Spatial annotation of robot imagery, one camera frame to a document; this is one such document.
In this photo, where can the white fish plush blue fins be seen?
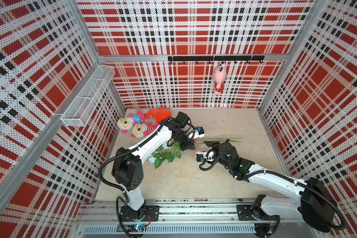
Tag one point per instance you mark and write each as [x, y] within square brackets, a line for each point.
[126, 123]

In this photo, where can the white wire mesh basket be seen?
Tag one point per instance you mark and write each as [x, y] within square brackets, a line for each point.
[94, 86]

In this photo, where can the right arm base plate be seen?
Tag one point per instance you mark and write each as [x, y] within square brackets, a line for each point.
[247, 213]

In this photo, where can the artificial flower bouquet green stems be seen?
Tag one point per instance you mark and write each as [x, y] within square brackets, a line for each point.
[169, 154]

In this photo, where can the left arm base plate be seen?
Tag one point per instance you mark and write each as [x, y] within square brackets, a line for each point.
[145, 213]

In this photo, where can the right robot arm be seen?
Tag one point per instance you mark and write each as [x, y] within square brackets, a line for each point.
[308, 200]

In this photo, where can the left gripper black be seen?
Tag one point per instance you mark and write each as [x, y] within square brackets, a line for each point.
[190, 143]

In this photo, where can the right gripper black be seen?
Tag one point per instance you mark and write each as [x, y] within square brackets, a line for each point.
[215, 145]

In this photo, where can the pink hanging plush doll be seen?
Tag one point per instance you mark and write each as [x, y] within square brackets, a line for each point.
[219, 77]

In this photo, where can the white fish plush pink fins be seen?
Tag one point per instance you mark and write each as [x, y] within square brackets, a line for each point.
[141, 130]

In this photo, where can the red whale plush toy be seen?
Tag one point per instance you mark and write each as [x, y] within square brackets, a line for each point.
[158, 114]

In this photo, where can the black hook rail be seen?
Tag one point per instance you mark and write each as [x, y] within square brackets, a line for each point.
[216, 58]

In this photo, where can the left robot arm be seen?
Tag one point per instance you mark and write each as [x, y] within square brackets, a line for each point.
[124, 171]

